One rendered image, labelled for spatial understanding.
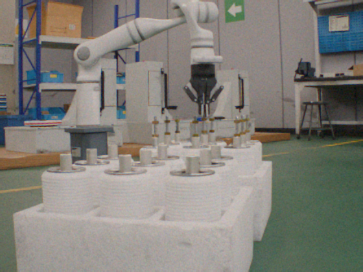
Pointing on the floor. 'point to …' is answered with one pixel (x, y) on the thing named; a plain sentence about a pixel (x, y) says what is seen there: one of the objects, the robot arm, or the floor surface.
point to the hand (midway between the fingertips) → (203, 110)
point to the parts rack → (53, 42)
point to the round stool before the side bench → (319, 119)
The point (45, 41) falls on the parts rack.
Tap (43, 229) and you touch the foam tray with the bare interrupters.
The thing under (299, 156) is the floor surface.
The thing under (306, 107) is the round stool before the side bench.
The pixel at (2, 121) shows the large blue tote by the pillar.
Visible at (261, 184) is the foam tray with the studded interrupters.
